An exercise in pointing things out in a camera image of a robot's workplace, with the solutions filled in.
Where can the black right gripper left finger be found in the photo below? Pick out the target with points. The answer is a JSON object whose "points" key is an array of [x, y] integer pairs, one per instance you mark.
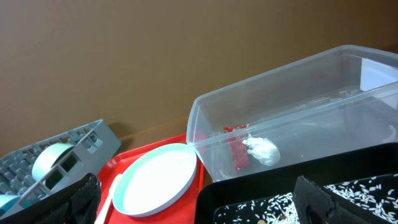
{"points": [[76, 204]]}

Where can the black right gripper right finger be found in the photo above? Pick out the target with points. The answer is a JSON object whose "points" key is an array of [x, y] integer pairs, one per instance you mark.
{"points": [[314, 203]]}

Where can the white plastic spoon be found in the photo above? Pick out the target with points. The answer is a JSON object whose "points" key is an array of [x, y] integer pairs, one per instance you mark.
{"points": [[101, 218]]}

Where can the mint green bowl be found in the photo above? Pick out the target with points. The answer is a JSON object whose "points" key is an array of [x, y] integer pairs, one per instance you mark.
{"points": [[48, 159]]}

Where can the white rice pile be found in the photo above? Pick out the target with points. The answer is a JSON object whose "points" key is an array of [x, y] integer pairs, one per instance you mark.
{"points": [[376, 194]]}

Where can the white tissue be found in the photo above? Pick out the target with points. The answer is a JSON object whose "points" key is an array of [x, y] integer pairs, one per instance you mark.
{"points": [[264, 150]]}

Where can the light blue plate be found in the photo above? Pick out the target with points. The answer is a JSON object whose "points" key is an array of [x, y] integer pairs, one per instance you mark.
{"points": [[156, 180]]}

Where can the red snack wrapper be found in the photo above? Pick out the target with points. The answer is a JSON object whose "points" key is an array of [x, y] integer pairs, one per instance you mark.
{"points": [[239, 152]]}

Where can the light blue bowl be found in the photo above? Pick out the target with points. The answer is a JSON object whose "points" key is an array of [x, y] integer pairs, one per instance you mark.
{"points": [[7, 201]]}

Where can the grey dishwasher rack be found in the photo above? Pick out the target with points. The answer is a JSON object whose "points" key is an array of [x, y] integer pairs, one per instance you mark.
{"points": [[94, 145]]}

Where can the black waste tray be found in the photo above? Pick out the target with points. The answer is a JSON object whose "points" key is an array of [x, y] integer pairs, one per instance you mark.
{"points": [[358, 164]]}

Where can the red plastic tray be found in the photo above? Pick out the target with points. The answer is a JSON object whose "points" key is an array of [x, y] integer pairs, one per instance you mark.
{"points": [[181, 212]]}

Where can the clear plastic bin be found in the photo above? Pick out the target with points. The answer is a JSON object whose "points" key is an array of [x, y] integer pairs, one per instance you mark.
{"points": [[340, 100]]}

